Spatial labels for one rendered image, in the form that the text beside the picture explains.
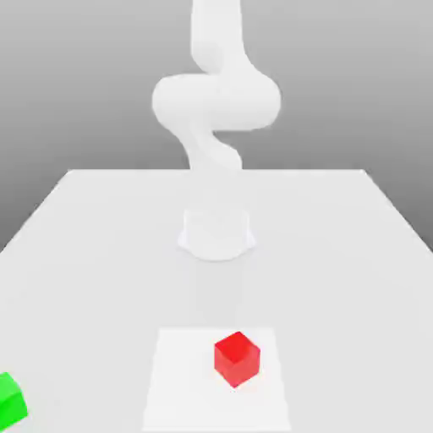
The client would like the small red cube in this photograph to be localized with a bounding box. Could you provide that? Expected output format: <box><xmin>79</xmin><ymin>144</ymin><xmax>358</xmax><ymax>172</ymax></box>
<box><xmin>213</xmin><ymin>331</ymin><xmax>261</xmax><ymax>389</ymax></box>

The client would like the small green cube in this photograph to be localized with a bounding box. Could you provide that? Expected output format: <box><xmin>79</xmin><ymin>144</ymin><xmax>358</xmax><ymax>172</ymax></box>
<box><xmin>0</xmin><ymin>370</ymin><xmax>29</xmax><ymax>431</ymax></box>

